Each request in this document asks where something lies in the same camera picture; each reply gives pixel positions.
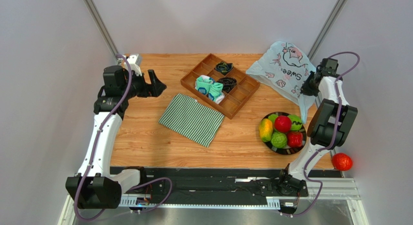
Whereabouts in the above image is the red bell pepper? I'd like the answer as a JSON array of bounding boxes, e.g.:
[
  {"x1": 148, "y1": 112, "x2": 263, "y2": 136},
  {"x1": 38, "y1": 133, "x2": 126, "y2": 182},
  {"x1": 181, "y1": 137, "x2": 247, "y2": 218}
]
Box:
[{"x1": 286, "y1": 131, "x2": 303, "y2": 148}]

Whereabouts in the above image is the green white striped cloth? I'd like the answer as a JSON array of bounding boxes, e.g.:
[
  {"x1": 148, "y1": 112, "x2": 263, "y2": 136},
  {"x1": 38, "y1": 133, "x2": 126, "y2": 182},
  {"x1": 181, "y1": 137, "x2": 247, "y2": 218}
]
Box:
[{"x1": 159, "y1": 94, "x2": 225, "y2": 147}]

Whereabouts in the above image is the light green starfruit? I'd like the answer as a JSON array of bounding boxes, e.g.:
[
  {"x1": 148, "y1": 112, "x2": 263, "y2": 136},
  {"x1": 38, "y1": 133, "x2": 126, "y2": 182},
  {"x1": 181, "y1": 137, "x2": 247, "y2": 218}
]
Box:
[{"x1": 268, "y1": 114, "x2": 279, "y2": 124}]

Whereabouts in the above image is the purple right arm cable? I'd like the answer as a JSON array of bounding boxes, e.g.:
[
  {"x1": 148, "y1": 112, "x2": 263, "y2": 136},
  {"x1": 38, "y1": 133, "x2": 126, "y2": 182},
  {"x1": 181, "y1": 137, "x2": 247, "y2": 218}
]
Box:
[{"x1": 279, "y1": 51, "x2": 360, "y2": 218}]

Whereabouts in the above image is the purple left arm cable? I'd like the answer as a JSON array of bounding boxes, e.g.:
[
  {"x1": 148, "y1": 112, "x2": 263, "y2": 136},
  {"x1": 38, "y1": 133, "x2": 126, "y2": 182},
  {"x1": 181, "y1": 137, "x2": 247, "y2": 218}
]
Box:
[{"x1": 73, "y1": 54, "x2": 173, "y2": 222}]

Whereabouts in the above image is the brown wooden divided tray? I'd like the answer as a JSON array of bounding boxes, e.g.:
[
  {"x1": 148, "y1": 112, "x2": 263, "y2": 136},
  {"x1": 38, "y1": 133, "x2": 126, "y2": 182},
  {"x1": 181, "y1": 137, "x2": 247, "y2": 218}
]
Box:
[{"x1": 181, "y1": 54, "x2": 260, "y2": 119}]

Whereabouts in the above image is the left aluminium frame post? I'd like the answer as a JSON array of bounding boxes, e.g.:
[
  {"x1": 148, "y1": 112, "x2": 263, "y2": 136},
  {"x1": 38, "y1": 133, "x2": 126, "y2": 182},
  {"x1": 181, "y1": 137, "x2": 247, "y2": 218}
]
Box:
[{"x1": 83, "y1": 0, "x2": 118, "y2": 57}]

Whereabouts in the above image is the red apple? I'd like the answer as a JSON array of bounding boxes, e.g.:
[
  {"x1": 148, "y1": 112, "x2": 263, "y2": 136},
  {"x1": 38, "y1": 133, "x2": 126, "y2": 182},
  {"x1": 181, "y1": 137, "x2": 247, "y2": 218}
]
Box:
[{"x1": 274, "y1": 115, "x2": 292, "y2": 133}]

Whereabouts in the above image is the aluminium frame post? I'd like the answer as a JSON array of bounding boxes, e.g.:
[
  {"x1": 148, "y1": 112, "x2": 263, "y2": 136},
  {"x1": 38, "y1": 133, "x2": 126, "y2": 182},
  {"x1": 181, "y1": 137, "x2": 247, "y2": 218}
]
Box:
[
  {"x1": 83, "y1": 0, "x2": 118, "y2": 57},
  {"x1": 308, "y1": 0, "x2": 348, "y2": 61}
]

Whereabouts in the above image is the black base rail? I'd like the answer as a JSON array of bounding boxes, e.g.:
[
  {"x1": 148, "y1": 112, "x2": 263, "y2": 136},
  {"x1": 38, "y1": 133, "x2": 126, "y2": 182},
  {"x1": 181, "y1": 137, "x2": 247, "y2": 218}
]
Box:
[{"x1": 106, "y1": 166, "x2": 343, "y2": 210}]

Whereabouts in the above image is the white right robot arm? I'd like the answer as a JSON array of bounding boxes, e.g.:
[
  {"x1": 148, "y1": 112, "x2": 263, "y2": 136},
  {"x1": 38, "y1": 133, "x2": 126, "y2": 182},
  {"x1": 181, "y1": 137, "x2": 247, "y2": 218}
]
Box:
[{"x1": 277, "y1": 58, "x2": 358, "y2": 196}]

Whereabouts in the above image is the green custard apple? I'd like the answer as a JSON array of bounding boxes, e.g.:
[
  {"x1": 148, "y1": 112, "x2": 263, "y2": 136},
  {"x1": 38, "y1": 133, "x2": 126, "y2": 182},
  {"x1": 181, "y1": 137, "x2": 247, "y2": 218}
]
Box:
[{"x1": 270, "y1": 132, "x2": 287, "y2": 148}]

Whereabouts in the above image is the light blue printed plastic bag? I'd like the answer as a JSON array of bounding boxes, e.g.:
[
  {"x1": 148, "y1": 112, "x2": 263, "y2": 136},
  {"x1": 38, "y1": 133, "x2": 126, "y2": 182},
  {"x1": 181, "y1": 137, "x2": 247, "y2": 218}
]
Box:
[{"x1": 246, "y1": 41, "x2": 316, "y2": 122}]

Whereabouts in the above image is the black round plate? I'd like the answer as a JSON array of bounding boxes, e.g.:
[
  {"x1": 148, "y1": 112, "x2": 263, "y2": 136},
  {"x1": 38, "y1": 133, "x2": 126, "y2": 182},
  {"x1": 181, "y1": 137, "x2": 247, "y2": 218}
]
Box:
[{"x1": 262, "y1": 112, "x2": 307, "y2": 155}]

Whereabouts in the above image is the orange red wrinkled fruit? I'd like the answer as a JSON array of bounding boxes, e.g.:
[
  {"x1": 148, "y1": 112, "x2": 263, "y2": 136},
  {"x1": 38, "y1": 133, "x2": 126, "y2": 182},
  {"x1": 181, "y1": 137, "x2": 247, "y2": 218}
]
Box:
[{"x1": 332, "y1": 153, "x2": 353, "y2": 171}]

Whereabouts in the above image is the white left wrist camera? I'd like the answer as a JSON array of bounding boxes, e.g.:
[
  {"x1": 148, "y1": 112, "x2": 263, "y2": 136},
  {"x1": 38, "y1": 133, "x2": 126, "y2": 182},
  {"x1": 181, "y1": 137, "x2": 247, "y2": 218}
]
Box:
[{"x1": 127, "y1": 54, "x2": 142, "y2": 76}]

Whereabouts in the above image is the right aluminium frame post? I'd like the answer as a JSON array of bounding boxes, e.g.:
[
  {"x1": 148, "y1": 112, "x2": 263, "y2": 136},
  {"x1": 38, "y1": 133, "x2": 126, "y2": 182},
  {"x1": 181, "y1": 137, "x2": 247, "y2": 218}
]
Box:
[{"x1": 308, "y1": 0, "x2": 348, "y2": 61}]

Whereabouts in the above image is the green watermelon toy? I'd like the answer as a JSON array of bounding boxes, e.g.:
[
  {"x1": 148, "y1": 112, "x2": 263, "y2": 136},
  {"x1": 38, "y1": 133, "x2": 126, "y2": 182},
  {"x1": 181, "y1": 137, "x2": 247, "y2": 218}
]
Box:
[{"x1": 287, "y1": 114, "x2": 303, "y2": 131}]

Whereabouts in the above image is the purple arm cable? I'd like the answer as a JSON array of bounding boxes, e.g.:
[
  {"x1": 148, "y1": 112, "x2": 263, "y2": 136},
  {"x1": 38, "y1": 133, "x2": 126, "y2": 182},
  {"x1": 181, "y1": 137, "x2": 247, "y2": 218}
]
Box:
[
  {"x1": 279, "y1": 51, "x2": 360, "y2": 218},
  {"x1": 73, "y1": 54, "x2": 173, "y2": 222}
]

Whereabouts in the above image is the teal white sock pair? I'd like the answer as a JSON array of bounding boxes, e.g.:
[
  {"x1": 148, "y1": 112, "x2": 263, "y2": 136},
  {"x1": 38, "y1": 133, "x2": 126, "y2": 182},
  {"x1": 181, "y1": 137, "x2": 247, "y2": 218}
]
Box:
[{"x1": 194, "y1": 75, "x2": 224, "y2": 104}]

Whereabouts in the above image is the black hair ties bundle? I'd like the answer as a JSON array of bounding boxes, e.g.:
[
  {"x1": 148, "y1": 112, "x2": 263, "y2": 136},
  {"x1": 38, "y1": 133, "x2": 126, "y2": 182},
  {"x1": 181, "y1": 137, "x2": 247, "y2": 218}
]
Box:
[{"x1": 217, "y1": 77, "x2": 238, "y2": 94}]

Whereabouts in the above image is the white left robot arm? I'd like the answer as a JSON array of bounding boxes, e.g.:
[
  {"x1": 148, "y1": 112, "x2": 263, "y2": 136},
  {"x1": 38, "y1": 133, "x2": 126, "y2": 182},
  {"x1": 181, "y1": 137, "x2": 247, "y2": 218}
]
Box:
[{"x1": 65, "y1": 65, "x2": 167, "y2": 209}]

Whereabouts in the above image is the yellow green mango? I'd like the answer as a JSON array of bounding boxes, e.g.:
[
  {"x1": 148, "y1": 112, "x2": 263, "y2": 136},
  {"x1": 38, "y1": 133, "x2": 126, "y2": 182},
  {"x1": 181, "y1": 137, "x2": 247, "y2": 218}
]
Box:
[{"x1": 258, "y1": 118, "x2": 274, "y2": 143}]

